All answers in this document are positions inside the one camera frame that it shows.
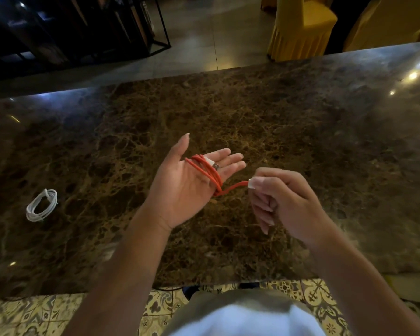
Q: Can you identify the person's left hand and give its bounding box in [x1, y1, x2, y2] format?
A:
[140, 133, 247, 233]

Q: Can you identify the person's right hand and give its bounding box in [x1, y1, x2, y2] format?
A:
[248, 167, 336, 247]

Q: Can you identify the red charging cable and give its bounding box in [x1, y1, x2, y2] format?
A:
[184, 154, 256, 197]

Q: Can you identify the white charging cable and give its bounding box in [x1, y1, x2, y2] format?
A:
[25, 189, 59, 223]

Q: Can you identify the person's right forearm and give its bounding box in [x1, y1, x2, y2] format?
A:
[308, 225, 420, 336]

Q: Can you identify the person's left forearm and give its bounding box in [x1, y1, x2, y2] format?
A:
[61, 210, 174, 336]

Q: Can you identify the person's white shirt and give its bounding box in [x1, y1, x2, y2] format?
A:
[169, 306, 326, 336]

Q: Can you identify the black metal shelf rack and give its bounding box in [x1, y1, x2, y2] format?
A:
[0, 0, 172, 81]

